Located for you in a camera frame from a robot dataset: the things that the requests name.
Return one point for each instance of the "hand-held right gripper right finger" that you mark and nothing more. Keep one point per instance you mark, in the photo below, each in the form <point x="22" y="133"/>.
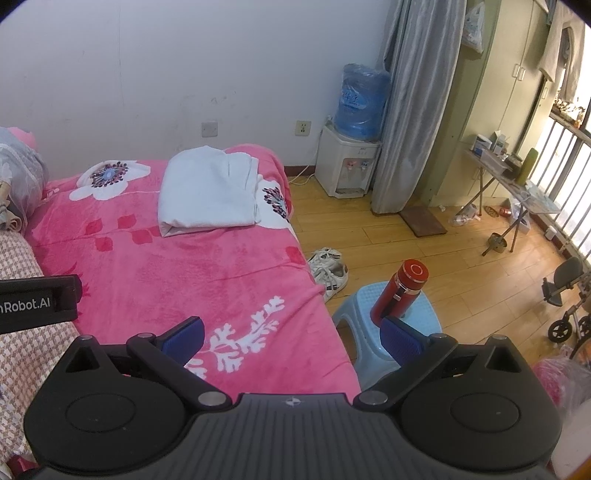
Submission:
<point x="400" y="342"/>

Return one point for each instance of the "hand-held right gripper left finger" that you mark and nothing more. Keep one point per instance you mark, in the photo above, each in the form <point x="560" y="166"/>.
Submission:
<point x="184" y="342"/>

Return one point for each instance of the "white button shirt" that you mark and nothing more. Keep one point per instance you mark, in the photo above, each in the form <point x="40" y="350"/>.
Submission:
<point x="207" y="194"/>

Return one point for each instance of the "light blue plastic stool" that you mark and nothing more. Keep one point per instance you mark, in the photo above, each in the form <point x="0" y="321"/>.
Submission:
<point x="360" y="323"/>

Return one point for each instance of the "red thermos bottle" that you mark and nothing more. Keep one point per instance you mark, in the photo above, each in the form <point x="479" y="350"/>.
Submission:
<point x="401" y="288"/>

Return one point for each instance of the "pink floral blanket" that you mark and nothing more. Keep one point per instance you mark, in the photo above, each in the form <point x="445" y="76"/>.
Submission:
<point x="184" y="277"/>

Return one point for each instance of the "beige checked woolen coat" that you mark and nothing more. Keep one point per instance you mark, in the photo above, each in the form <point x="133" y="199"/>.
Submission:
<point x="23" y="369"/>

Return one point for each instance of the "white sneaker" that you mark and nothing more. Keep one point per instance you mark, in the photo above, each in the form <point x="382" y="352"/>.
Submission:
<point x="334" y="284"/>
<point x="325" y="258"/>

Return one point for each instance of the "brown floor mat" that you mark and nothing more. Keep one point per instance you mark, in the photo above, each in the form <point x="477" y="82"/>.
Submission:
<point x="422" y="221"/>

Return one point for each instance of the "pale blue grey cloth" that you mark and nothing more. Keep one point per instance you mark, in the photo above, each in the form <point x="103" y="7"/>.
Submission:
<point x="21" y="180"/>

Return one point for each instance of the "round metal tin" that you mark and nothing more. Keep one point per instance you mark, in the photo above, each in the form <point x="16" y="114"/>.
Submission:
<point x="496" y="244"/>

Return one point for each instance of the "pink plastic bag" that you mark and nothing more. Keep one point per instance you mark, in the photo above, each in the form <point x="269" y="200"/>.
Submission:
<point x="561" y="383"/>

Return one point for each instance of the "wheelchair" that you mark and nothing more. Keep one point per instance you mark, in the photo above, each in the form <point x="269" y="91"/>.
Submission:
<point x="568" y="300"/>

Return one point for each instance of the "white water dispenser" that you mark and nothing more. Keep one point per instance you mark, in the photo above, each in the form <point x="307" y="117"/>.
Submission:
<point x="348" y="161"/>

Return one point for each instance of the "folding table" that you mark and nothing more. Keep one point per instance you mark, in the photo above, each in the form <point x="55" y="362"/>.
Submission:
<point x="503" y="173"/>

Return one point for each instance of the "green bottle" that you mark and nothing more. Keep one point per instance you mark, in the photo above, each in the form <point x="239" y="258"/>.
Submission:
<point x="527" y="166"/>

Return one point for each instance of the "grey curtain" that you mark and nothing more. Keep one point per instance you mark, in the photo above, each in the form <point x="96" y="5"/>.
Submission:
<point x="415" y="115"/>

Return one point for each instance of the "white window railing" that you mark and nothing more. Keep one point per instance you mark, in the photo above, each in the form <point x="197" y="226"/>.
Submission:
<point x="570" y="184"/>

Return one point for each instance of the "blue water jug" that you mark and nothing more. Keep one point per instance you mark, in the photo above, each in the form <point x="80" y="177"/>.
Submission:
<point x="362" y="101"/>

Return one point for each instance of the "green cabinet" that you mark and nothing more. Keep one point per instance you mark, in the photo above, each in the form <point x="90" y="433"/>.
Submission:
<point x="498" y="83"/>

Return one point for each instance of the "hanging plastic bag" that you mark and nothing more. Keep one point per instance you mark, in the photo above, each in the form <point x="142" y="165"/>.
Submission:
<point x="474" y="30"/>

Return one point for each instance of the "hanging garment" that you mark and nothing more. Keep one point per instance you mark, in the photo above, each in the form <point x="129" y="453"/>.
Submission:
<point x="561" y="55"/>

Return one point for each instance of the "wall socket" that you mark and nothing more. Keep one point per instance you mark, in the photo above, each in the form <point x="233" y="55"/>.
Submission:
<point x="303" y="128"/>

